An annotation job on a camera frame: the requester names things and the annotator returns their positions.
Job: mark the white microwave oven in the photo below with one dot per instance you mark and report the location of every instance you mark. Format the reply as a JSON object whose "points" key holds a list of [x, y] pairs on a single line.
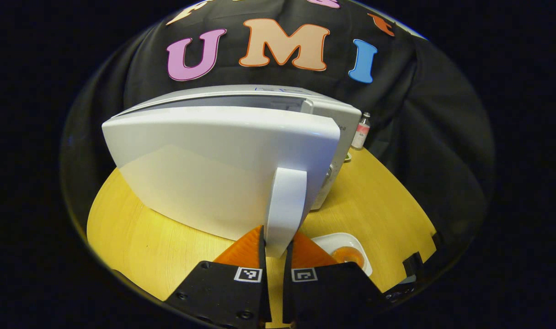
{"points": [[214, 160]]}

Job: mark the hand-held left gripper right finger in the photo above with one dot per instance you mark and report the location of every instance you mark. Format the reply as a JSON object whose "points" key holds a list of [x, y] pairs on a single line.
{"points": [[287, 292]]}

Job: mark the white divided dish of beans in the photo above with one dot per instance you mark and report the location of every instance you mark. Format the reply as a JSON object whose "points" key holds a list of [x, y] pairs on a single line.
{"points": [[347, 157]]}

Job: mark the white square plate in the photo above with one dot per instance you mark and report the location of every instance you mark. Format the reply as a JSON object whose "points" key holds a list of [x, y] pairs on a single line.
{"points": [[333, 240]]}

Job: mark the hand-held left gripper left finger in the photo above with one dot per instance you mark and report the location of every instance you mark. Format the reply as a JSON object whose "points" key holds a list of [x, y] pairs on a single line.
{"points": [[265, 297]]}

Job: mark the clear bottle with pink label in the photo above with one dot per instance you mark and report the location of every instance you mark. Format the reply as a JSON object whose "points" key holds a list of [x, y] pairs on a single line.
{"points": [[360, 135]]}

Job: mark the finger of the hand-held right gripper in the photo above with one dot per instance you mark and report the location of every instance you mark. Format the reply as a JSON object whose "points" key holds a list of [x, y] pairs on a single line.
{"points": [[414, 264], [438, 240]]}

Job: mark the black backdrop cloth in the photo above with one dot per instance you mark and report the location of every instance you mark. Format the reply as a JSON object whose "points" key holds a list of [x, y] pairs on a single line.
{"points": [[442, 137]]}

